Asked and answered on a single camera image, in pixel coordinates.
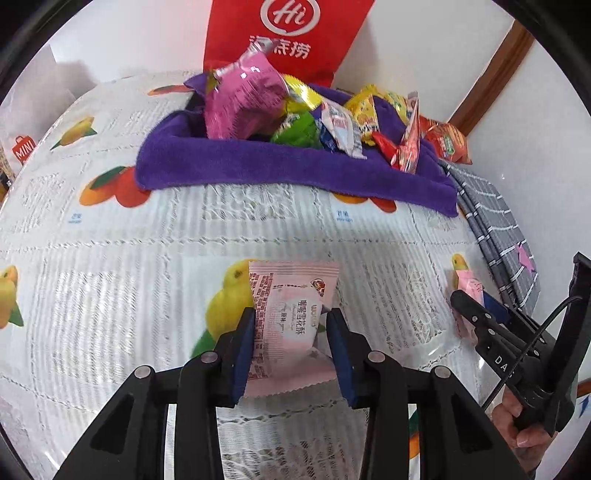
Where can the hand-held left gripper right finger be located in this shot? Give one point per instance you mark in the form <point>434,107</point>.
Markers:
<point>341,355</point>

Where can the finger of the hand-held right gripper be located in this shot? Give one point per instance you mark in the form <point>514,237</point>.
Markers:
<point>496,307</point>
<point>480,323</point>

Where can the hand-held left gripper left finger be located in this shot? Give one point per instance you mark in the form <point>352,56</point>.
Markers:
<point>242,355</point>

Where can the pale pink snack packet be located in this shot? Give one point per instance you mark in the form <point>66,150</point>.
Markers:
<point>291,300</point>
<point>468,286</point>

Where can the blue snack packet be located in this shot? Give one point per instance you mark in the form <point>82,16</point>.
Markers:
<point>328,138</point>

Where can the white snack packet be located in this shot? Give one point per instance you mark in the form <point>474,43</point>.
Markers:
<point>344,127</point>

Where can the yellow triangular snack packet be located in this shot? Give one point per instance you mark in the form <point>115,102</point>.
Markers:
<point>362,108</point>

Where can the magenta green snack packet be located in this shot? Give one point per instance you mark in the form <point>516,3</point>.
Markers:
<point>244,97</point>

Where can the person's right hand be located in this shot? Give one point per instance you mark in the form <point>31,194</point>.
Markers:
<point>526,441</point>

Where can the grey checked cloth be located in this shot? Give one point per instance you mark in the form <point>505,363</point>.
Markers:
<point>489,217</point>

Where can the fruit print tablecloth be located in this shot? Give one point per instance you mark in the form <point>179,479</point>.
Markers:
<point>138,277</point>

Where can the orange chips bag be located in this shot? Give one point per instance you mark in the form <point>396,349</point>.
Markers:
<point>450,141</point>

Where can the red silver snack packet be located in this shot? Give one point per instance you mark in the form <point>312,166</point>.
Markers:
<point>408,147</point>

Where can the purple towel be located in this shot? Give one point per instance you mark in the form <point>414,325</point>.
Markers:
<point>277,166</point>

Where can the yellow chips bag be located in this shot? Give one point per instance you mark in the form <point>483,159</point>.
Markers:
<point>398,102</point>

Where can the golden yellow snack packet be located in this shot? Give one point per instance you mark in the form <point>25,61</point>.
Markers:
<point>302,92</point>

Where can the red paper bag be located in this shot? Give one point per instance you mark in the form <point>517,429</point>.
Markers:
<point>332,46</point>

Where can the white plastic bag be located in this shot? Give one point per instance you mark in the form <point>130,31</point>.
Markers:
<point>27,124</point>

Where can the wooden door frame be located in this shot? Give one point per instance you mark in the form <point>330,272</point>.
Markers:
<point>498,69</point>

